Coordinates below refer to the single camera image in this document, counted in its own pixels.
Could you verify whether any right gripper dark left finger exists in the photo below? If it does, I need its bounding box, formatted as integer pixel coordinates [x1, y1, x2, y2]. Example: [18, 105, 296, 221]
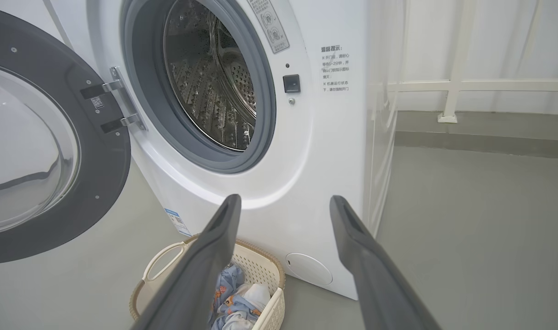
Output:
[132, 194, 242, 330]

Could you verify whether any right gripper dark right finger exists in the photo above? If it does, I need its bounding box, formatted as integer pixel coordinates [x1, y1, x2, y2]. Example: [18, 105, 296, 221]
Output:
[329, 195, 442, 330]

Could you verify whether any blue garment with orange print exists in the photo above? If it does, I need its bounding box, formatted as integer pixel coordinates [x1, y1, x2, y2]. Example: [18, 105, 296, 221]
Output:
[213, 265, 245, 303]

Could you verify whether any blue and white printed garment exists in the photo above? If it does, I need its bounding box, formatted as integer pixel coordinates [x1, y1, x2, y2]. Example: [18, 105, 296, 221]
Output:
[210, 282, 271, 330]

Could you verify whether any grey washing machine door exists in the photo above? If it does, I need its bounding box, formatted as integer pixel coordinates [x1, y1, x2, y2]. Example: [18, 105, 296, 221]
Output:
[0, 5, 132, 265]

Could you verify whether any white front-load washing machine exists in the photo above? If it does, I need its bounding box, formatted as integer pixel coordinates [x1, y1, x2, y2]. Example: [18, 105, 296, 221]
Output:
[45, 0, 398, 301]

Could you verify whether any steel washing machine drum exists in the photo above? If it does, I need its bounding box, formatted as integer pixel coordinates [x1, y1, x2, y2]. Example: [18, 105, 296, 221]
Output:
[163, 0, 257, 152]

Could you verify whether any metal washer door hinge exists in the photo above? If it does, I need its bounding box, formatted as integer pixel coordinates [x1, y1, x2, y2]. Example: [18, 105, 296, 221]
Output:
[81, 66, 147, 134]

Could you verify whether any blue energy label sticker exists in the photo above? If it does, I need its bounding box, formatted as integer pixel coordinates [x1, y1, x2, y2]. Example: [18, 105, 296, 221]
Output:
[164, 209, 192, 237]

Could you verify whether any cream perforated laundry basket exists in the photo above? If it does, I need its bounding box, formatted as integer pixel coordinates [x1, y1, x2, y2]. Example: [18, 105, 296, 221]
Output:
[130, 234, 286, 330]

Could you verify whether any round white filter cover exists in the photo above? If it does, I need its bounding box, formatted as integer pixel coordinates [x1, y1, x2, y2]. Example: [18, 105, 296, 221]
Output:
[286, 253, 333, 286]

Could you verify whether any white metal railing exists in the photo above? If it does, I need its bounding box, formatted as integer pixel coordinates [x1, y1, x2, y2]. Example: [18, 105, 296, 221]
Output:
[389, 0, 558, 123]

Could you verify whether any grey warning pictogram sticker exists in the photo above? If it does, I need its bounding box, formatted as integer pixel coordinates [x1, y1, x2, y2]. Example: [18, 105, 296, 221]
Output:
[247, 0, 291, 55]

